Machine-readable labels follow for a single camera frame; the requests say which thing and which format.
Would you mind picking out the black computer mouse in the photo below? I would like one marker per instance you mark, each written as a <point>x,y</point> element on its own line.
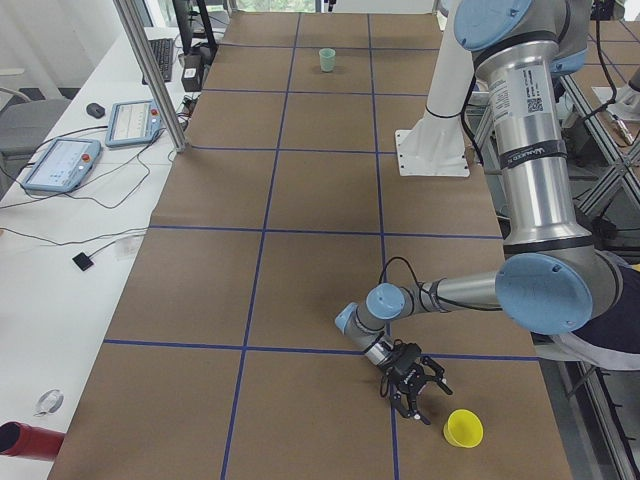
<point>95,110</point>

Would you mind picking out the clear plastic wrapper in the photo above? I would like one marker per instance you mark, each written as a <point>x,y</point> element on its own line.
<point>49,402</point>

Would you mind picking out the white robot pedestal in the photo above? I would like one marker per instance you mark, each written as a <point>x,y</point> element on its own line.
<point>435,146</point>

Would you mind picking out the light green plastic cup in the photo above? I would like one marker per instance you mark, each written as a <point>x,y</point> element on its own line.
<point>327,59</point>

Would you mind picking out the aluminium frame post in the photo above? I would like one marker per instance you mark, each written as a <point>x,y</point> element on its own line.
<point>135,32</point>

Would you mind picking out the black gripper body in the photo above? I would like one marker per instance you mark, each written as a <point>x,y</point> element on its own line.
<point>404,380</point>

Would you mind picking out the near blue teach pendant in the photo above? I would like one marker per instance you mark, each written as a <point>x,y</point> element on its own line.
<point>63,166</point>

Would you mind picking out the small black square sensor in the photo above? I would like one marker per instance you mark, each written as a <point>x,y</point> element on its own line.
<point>83,261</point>

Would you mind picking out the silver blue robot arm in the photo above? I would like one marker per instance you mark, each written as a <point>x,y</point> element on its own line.
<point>553,280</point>

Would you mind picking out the far blue teach pendant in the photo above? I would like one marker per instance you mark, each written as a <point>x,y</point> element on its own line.
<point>133,123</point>

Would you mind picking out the black power adapter box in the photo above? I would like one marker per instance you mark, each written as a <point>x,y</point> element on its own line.
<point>193,72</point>

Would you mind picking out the black keyboard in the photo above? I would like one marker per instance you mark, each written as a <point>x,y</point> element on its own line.
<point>163,51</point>

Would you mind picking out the red cylinder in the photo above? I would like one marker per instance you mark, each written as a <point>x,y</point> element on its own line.
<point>26,441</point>

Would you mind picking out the blue teach pendant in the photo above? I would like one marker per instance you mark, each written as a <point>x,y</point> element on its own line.
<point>133,123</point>
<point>63,166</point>

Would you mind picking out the yellow plastic cup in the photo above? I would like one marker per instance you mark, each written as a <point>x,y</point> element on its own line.
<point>463,429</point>

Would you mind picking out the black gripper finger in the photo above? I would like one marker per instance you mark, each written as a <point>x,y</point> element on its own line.
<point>437,374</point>
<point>406,405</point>

